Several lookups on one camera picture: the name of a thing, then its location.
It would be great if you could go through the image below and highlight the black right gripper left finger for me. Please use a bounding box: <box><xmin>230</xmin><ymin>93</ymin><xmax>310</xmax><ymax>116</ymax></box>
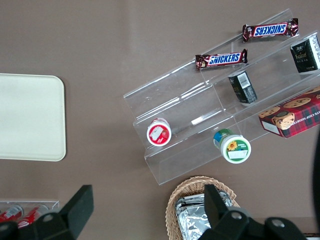
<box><xmin>17</xmin><ymin>184</ymin><xmax>95</xmax><ymax>240</ymax></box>

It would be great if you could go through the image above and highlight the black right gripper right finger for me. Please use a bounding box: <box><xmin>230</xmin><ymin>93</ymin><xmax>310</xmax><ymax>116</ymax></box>
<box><xmin>199</xmin><ymin>184</ymin><xmax>307</xmax><ymax>240</ymax></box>

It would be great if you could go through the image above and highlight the tan wicker basket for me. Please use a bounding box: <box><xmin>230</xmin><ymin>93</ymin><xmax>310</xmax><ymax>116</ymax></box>
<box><xmin>165</xmin><ymin>175</ymin><xmax>241</xmax><ymax>240</ymax></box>

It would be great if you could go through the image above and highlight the cream rectangular plastic tray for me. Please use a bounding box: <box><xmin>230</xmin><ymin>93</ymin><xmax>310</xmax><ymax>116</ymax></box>
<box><xmin>0</xmin><ymin>73</ymin><xmax>67</xmax><ymax>162</ymax></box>

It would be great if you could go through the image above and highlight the clear acrylic can holder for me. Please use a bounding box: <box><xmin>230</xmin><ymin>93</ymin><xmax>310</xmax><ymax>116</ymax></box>
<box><xmin>0</xmin><ymin>198</ymin><xmax>61</xmax><ymax>221</ymax></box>

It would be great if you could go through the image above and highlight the silver foil wrapped pack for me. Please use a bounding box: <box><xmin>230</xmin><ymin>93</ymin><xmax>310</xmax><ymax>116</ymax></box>
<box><xmin>174</xmin><ymin>199</ymin><xmax>213</xmax><ymax>240</ymax></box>
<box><xmin>180</xmin><ymin>189</ymin><xmax>235</xmax><ymax>208</ymax></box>

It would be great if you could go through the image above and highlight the red soda can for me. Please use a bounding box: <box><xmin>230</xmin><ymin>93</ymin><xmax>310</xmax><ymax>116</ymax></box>
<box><xmin>16</xmin><ymin>204</ymin><xmax>50</xmax><ymax>229</ymax></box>
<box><xmin>0</xmin><ymin>204</ymin><xmax>25</xmax><ymax>224</ymax></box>

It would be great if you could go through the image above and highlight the green lid sunflower cup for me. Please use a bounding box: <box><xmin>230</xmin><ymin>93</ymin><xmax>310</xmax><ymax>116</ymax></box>
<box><xmin>213</xmin><ymin>128</ymin><xmax>252</xmax><ymax>165</ymax></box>

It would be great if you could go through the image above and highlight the red lid strawberry yogurt cup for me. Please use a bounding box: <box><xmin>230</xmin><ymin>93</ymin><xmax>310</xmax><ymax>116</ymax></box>
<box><xmin>146</xmin><ymin>117</ymin><xmax>173</xmax><ymax>147</ymax></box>

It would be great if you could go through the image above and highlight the clear acrylic tiered display stand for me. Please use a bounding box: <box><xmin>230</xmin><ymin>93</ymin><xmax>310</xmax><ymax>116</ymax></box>
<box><xmin>122</xmin><ymin>8</ymin><xmax>320</xmax><ymax>186</ymax></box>

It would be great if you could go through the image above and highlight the red tartan cookie box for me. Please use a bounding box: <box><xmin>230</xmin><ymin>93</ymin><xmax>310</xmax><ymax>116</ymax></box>
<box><xmin>258</xmin><ymin>86</ymin><xmax>320</xmax><ymax>139</ymax></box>

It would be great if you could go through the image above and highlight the small black carton with barcode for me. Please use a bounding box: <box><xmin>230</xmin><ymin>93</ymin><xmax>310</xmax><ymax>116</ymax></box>
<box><xmin>227</xmin><ymin>70</ymin><xmax>258</xmax><ymax>105</ymax></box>

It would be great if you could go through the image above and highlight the brown Snickers chocolate bar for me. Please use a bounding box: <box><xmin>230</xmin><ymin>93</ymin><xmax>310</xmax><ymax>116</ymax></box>
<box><xmin>242</xmin><ymin>17</ymin><xmax>300</xmax><ymax>43</ymax></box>
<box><xmin>194</xmin><ymin>48</ymin><xmax>249</xmax><ymax>72</ymax></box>

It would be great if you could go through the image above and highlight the small black carton gold print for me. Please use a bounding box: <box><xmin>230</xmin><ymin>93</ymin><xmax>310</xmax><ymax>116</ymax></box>
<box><xmin>289</xmin><ymin>33</ymin><xmax>320</xmax><ymax>74</ymax></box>

